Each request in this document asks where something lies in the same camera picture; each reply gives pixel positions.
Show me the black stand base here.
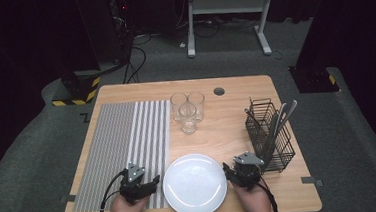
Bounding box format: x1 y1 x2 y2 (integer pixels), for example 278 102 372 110
287 62 340 96

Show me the dark equipment rack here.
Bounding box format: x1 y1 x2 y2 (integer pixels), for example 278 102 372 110
72 0 137 67

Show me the silver cutlery piece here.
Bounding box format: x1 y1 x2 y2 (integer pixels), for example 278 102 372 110
270 98 301 138
257 102 294 169

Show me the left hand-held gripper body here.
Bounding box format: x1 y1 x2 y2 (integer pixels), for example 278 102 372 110
117 161 151 205

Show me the person's right hand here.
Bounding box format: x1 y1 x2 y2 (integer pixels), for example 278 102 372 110
233 180 275 212

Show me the yellow black striped base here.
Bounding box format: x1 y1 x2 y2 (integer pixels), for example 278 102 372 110
49 70 104 108

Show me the right hand-held gripper cable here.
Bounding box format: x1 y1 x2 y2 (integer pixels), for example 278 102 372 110
256 176 282 212

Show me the grey striped placemat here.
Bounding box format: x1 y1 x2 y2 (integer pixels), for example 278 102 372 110
65 98 178 212

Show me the black wire cutlery rack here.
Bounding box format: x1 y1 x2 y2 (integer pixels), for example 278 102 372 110
243 95 298 176

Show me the hand-held gripper cable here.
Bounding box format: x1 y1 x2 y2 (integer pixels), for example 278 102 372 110
256 176 282 212
91 169 131 212

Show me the white round plate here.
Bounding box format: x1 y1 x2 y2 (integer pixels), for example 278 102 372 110
159 150 230 212

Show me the bundle of dark cables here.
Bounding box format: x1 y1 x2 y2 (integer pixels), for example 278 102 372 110
175 13 259 41

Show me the black tape mark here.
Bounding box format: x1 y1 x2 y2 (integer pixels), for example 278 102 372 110
78 112 92 125

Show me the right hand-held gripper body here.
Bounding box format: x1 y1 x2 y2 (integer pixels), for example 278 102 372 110
230 150 267 192

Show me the white metal stand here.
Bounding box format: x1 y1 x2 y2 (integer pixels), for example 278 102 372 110
183 0 282 62

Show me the clear drinking glass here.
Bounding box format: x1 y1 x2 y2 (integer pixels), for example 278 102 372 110
169 92 190 123
186 91 207 124
178 102 199 136

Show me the grey tape piece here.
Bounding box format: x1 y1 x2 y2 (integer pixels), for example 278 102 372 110
60 193 77 204
300 175 324 188

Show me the black cable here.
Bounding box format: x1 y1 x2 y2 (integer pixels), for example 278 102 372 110
120 44 149 84

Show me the left hand-held gripper cable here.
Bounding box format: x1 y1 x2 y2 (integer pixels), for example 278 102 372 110
91 169 131 212

